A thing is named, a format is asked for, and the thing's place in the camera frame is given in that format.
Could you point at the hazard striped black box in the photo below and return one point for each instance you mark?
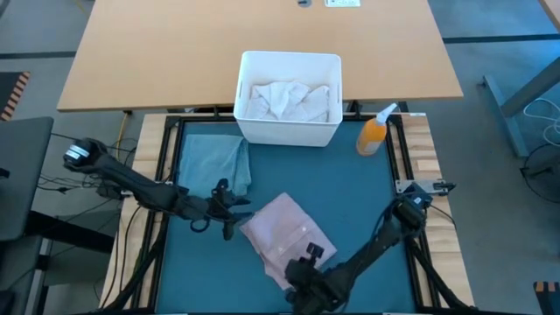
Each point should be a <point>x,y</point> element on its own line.
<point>547,295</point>

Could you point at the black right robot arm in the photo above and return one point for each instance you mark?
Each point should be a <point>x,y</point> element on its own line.
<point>380,245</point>

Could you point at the white card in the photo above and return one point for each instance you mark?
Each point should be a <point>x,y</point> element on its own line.
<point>342,2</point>

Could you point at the grey desk leg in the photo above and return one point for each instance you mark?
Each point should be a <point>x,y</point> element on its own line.
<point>525,96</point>

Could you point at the large white cloth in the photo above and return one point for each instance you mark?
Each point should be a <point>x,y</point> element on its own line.
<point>306,107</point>

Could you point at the black aluminium table frame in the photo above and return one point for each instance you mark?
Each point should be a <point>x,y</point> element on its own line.
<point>168,144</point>

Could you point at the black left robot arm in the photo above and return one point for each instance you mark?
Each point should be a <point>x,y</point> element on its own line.
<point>127,184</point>

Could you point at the tan wooden desk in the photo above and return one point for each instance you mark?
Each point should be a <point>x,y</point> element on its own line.
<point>175,57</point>

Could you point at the light blue denim jeans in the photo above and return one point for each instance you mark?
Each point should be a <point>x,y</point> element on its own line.
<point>205,162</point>

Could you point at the grey desk grommet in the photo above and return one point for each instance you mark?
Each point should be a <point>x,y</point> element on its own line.
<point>304,2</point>

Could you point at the orange spray bottle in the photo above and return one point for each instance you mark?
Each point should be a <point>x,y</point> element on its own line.
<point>372,137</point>

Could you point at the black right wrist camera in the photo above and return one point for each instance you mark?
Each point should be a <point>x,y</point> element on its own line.
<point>315,250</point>

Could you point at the pink garment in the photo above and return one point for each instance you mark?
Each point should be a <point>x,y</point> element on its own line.
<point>284,236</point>

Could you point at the white plastic laundry bin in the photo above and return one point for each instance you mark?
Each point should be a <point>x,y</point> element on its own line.
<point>284,133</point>

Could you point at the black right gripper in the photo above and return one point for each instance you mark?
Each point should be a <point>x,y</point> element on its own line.
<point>312,286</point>

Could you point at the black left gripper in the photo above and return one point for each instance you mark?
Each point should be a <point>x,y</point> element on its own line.
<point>210,207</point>

